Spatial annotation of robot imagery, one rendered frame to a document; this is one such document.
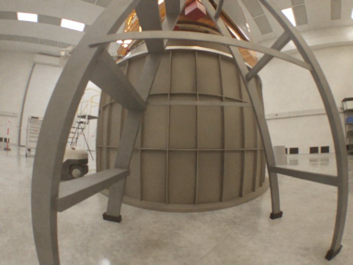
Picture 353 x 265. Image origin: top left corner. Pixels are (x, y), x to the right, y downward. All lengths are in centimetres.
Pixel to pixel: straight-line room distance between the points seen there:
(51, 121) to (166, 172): 81
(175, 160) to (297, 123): 561
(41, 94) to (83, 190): 899
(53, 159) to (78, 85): 14
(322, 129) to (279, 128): 179
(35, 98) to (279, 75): 1182
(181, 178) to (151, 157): 24
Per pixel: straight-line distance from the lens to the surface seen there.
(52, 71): 973
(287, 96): 643
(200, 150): 95
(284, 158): 362
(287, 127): 619
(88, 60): 31
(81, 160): 169
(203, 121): 100
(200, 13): 149
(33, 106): 922
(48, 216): 35
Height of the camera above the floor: 42
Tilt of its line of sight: 6 degrees up
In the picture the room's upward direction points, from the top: 1 degrees clockwise
